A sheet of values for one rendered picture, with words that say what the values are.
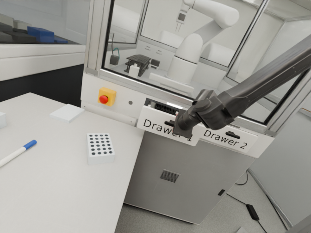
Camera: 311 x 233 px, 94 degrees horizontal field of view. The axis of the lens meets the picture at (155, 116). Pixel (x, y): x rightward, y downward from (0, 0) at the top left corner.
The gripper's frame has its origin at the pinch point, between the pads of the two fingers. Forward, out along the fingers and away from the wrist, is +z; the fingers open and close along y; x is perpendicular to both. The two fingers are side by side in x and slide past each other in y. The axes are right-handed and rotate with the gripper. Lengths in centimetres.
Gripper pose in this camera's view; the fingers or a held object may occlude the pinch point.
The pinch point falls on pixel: (177, 128)
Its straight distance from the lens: 64.1
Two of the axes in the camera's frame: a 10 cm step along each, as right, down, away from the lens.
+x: -9.5, -3.0, -0.6
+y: 2.7, -9.0, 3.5
